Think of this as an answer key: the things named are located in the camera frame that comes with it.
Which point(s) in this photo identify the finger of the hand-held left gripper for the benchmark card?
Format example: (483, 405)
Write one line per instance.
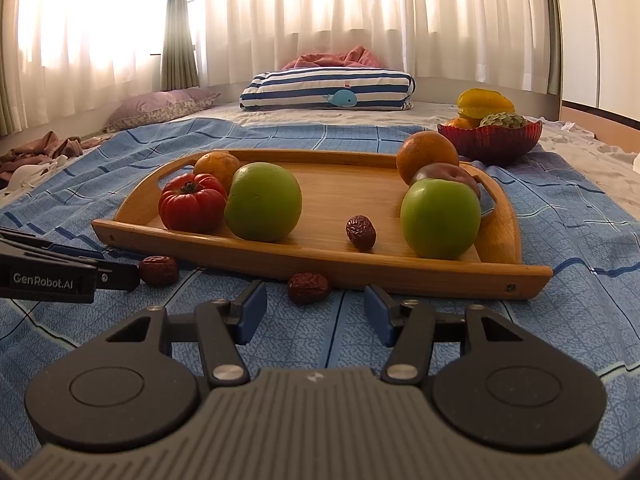
(117, 276)
(75, 251)

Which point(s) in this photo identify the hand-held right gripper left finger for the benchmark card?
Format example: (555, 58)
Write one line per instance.
(251, 310)

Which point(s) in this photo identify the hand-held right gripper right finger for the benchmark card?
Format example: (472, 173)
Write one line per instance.
(378, 312)

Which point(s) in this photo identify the dried red jujube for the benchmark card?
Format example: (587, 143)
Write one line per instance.
(361, 232)
(159, 271)
(308, 288)

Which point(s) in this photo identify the red ribbed tomato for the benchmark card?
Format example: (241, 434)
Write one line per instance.
(192, 205)

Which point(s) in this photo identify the wooden tray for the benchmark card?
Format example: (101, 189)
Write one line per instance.
(325, 195)

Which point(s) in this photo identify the small orange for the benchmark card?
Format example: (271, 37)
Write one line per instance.
(217, 165)

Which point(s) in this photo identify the dark purple plum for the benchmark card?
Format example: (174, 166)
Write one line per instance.
(450, 174)

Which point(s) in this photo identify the large orange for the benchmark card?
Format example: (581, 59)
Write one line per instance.
(427, 152)

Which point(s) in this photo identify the blue checked blanket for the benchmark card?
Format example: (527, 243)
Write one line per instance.
(75, 200)

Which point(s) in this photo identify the white garment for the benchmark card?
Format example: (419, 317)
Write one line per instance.
(30, 175)

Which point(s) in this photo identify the brown-pink garment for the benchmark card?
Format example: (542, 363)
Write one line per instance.
(45, 150)

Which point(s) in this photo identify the large green apple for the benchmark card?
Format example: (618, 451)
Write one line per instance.
(262, 202)

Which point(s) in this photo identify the small green apple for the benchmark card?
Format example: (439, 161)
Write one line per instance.
(440, 220)

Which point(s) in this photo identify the purple floral pillow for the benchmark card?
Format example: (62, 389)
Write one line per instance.
(160, 107)

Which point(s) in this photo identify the red glass bowl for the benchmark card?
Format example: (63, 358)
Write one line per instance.
(490, 145)

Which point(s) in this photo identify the orange fruit in bowl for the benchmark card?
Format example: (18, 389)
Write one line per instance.
(462, 123)

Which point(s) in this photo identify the green custard apple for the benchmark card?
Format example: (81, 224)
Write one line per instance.
(502, 121)

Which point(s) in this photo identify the striped whale pillow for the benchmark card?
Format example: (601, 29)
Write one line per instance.
(325, 85)

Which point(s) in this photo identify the yellow starfruit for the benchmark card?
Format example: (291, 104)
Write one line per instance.
(485, 102)

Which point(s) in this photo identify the grey-green curtain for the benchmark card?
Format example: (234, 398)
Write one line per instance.
(179, 35)
(552, 25)

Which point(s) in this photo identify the pink crumpled cloth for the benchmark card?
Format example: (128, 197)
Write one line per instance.
(340, 57)

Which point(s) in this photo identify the white sheer curtain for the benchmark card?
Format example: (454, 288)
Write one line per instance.
(325, 5)

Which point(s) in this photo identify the wooden bed frame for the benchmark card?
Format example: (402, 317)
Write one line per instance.
(600, 125)

